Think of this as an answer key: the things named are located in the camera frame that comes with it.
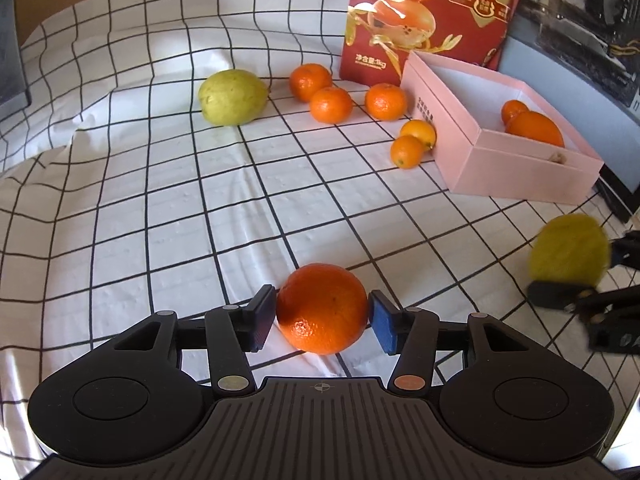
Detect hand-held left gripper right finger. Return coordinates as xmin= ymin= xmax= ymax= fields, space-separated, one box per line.
xmin=367 ymin=289 xmax=541 ymax=396

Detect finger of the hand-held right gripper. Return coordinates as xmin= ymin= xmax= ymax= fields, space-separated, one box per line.
xmin=606 ymin=231 xmax=640 ymax=270
xmin=527 ymin=281 xmax=640 ymax=354

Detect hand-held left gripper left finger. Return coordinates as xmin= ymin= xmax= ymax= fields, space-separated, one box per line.
xmin=102 ymin=284 xmax=277 ymax=395

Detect yellow-green pear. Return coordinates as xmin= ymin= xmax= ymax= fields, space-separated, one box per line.
xmin=198 ymin=69 xmax=271 ymax=127
xmin=529 ymin=213 xmax=611 ymax=288

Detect large round orange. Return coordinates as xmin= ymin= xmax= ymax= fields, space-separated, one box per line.
xmin=276 ymin=263 xmax=370 ymax=356

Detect pink cardboard box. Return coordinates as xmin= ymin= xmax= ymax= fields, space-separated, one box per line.
xmin=400 ymin=50 xmax=605 ymax=206

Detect small kumquat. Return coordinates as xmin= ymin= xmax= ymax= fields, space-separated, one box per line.
xmin=400 ymin=119 xmax=437 ymax=151
xmin=390 ymin=135 xmax=426 ymax=170

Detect large lumpy orange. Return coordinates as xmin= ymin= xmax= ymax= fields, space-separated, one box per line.
xmin=505 ymin=110 xmax=566 ymax=149

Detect white black-checked cloth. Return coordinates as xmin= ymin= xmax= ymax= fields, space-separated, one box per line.
xmin=0 ymin=0 xmax=640 ymax=461

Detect small mandarin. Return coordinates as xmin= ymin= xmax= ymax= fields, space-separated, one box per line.
xmin=501 ymin=100 xmax=530 ymax=125

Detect red printed snack bag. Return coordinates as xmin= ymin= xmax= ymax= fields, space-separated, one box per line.
xmin=339 ymin=0 xmax=531 ymax=86

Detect dark grey object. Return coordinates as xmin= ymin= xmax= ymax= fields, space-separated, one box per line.
xmin=0 ymin=0 xmax=32 ymax=111

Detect black-and-white wall poster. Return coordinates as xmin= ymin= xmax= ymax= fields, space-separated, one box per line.
xmin=520 ymin=0 xmax=640 ymax=107

